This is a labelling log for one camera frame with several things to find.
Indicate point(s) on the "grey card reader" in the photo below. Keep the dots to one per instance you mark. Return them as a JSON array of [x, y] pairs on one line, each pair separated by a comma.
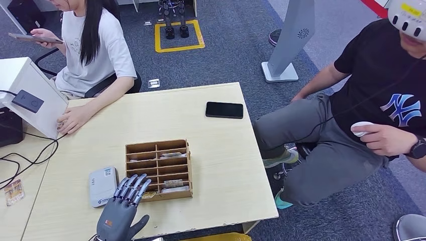
[[101, 188]]

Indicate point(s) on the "small metal floor plate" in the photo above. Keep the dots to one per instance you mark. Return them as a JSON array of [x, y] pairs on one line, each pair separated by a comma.
[[147, 23]]

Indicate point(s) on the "black box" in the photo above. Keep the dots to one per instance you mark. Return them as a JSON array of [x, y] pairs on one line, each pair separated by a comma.
[[10, 128]]

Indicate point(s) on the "person's right forearm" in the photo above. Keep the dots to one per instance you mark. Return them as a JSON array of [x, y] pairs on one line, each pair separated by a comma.
[[58, 46], [324, 79]]

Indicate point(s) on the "dark handheld smartphone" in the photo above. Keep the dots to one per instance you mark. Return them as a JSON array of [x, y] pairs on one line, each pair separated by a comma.
[[36, 38]]

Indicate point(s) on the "white box stand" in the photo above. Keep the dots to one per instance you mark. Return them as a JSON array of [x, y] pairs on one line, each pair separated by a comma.
[[23, 73]]

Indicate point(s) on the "wooden card organizer box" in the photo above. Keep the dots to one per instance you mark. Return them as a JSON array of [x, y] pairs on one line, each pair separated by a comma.
[[166, 166]]

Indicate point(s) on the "white frame bar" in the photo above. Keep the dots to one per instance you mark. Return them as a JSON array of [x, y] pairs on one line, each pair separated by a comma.
[[14, 19]]

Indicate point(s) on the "white desk leg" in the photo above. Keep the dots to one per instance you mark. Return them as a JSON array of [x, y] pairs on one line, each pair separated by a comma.
[[135, 5], [195, 8]]

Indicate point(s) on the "black robot legs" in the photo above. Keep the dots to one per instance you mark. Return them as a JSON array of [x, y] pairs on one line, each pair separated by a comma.
[[170, 31]]

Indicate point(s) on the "patterned card in organizer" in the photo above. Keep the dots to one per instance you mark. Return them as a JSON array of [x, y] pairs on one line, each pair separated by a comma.
[[172, 155], [173, 183], [150, 195]]

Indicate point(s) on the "small black card reader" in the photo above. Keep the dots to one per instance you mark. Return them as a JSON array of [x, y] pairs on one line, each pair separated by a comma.
[[27, 101]]

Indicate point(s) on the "grey shoe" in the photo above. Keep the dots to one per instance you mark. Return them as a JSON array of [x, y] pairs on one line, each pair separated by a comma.
[[412, 229]]

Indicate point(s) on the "white VR headset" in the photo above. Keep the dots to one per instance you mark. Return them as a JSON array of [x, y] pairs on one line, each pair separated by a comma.
[[409, 16]]

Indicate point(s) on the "yellow floor tape square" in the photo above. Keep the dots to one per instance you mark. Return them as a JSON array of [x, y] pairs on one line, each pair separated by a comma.
[[180, 48]]

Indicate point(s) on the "black smartphone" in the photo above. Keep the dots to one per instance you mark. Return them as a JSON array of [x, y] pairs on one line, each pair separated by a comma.
[[224, 110]]

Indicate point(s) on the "metal floor socket plate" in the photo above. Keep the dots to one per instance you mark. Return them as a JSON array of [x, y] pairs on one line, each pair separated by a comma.
[[154, 83]]

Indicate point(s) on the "black office chair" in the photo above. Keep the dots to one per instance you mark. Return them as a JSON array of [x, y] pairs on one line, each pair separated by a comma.
[[100, 89]]

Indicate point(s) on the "person's left forearm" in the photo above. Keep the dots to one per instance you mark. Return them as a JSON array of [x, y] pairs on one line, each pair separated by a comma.
[[106, 98], [420, 164]]

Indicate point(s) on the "white handheld controller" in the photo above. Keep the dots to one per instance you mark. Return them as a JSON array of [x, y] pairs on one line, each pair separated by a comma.
[[359, 128]]

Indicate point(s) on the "person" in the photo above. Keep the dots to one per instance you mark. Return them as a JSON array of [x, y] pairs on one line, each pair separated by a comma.
[[362, 116], [100, 56]]

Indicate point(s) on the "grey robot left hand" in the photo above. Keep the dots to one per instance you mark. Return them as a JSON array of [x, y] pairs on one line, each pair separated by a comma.
[[114, 221]]

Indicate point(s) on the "white card in organizer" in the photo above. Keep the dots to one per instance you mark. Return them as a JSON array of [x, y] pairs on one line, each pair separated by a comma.
[[142, 159], [175, 189]]

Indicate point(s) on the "person's right hand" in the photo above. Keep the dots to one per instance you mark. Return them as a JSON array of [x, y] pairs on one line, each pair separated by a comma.
[[299, 97], [45, 35]]

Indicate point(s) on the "black shoe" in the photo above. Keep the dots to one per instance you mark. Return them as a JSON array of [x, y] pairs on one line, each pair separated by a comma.
[[275, 37]]

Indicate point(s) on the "black stool base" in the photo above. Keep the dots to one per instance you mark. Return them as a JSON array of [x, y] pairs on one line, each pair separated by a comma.
[[302, 149]]

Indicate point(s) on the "person's left hand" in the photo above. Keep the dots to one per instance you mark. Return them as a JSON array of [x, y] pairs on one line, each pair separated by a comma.
[[386, 141], [73, 119]]

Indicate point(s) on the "grey floor-standing kiosk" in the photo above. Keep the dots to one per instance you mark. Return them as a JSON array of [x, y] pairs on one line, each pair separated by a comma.
[[295, 33]]

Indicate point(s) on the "black wristwatch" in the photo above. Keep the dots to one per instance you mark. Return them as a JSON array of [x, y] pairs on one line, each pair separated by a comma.
[[417, 149]]

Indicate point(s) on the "yellow bag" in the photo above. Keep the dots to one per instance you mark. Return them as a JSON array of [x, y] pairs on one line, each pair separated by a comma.
[[216, 237]]

